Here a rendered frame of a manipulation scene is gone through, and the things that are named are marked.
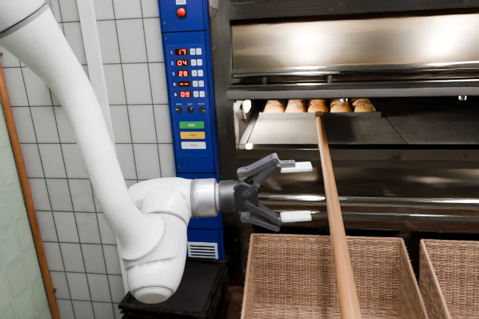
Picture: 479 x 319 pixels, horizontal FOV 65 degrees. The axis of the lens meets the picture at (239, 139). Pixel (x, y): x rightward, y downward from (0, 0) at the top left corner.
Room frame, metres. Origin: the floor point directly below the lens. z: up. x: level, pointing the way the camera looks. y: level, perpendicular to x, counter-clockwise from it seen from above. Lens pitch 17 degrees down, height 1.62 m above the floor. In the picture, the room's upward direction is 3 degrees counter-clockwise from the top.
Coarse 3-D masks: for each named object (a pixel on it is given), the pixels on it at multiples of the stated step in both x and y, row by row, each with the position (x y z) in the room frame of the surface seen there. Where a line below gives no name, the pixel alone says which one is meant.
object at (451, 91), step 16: (240, 96) 1.16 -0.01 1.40; (256, 96) 1.15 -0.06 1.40; (272, 96) 1.14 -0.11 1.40; (288, 96) 1.13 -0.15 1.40; (304, 96) 1.13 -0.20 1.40; (320, 96) 1.12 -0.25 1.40; (336, 96) 1.11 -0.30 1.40; (352, 96) 1.10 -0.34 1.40; (368, 96) 1.09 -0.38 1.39; (384, 96) 1.09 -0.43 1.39; (400, 96) 1.08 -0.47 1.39; (416, 96) 1.07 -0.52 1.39
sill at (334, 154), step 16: (240, 144) 1.36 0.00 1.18; (256, 144) 1.35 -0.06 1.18; (272, 144) 1.34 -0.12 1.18; (288, 144) 1.33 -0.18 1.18; (304, 144) 1.33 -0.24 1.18; (336, 144) 1.31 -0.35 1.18; (352, 144) 1.30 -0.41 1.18; (368, 144) 1.29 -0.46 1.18; (384, 144) 1.28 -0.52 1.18; (400, 144) 1.27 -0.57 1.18
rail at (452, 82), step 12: (276, 84) 1.15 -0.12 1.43; (288, 84) 1.14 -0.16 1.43; (300, 84) 1.13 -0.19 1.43; (312, 84) 1.13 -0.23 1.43; (324, 84) 1.12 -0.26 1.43; (336, 84) 1.12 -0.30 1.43; (348, 84) 1.11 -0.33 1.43; (360, 84) 1.10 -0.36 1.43; (372, 84) 1.10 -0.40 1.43; (384, 84) 1.09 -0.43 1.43; (396, 84) 1.09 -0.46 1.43; (408, 84) 1.08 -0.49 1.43; (420, 84) 1.08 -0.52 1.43; (432, 84) 1.07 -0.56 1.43; (444, 84) 1.06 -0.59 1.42; (456, 84) 1.06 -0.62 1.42; (468, 84) 1.05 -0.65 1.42
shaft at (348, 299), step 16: (320, 128) 1.42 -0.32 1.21; (320, 144) 1.24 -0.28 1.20; (336, 192) 0.87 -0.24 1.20; (336, 208) 0.77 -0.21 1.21; (336, 224) 0.70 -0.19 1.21; (336, 240) 0.65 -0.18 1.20; (336, 256) 0.60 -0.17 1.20; (336, 272) 0.56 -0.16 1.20; (352, 272) 0.56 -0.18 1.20; (352, 288) 0.51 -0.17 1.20; (352, 304) 0.47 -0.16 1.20
